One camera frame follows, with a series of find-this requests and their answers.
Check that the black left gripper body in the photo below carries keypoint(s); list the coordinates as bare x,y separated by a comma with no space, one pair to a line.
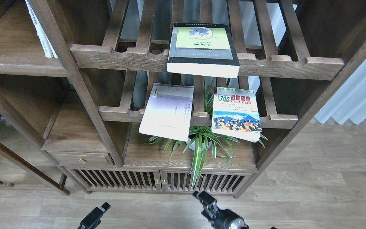
92,220

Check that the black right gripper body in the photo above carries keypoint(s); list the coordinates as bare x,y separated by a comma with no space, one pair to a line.
211,210

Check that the colourful 300 paperback book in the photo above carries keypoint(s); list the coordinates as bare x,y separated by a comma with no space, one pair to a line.
235,113

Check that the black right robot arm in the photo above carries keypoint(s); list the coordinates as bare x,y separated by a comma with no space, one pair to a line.
231,220

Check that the white plant pot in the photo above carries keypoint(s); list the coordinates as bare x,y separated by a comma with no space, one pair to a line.
192,145

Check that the brass drawer knob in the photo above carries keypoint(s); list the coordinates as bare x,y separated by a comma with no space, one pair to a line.
82,161

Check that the lavender white paperback book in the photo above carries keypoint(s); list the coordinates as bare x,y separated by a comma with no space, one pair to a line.
168,112

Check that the dark wooden bookshelf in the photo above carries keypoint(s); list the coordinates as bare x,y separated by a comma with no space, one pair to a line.
80,104

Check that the wooden furniture at left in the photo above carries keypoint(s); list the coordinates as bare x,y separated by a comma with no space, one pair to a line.
26,185

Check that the green and black thick book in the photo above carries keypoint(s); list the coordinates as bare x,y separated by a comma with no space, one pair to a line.
204,49

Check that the white upright book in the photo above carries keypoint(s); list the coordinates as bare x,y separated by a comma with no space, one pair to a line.
40,32
52,49

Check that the white curtain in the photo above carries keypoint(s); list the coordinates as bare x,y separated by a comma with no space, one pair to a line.
349,102

